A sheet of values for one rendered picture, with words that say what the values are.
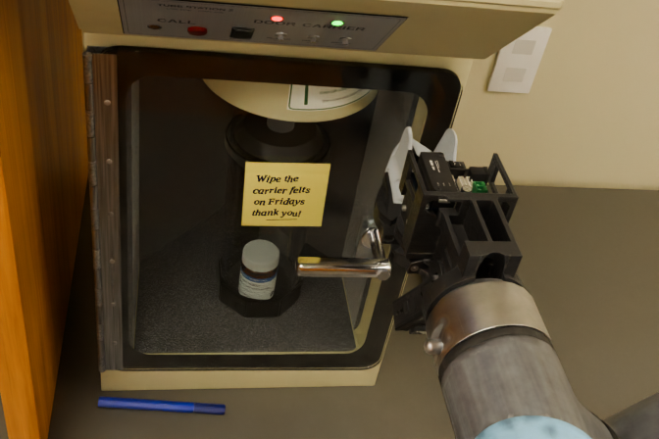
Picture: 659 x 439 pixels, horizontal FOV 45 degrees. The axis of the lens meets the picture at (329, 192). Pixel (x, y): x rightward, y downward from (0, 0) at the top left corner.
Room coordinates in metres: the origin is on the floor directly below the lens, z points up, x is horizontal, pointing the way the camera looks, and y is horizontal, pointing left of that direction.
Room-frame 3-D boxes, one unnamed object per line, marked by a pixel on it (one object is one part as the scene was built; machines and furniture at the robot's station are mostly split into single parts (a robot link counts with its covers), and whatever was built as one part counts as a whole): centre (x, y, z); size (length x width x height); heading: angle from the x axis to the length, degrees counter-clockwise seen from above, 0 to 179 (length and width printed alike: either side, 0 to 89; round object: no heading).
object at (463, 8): (0.52, 0.04, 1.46); 0.32 x 0.12 x 0.10; 105
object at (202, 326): (0.56, 0.05, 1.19); 0.30 x 0.01 x 0.40; 104
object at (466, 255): (0.44, -0.10, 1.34); 0.12 x 0.08 x 0.09; 15
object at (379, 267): (0.55, -0.02, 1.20); 0.10 x 0.05 x 0.03; 104
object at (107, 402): (0.52, 0.14, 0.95); 0.14 x 0.01 x 0.01; 99
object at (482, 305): (0.36, -0.12, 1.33); 0.08 x 0.05 x 0.08; 105
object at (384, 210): (0.49, -0.06, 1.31); 0.09 x 0.05 x 0.02; 15
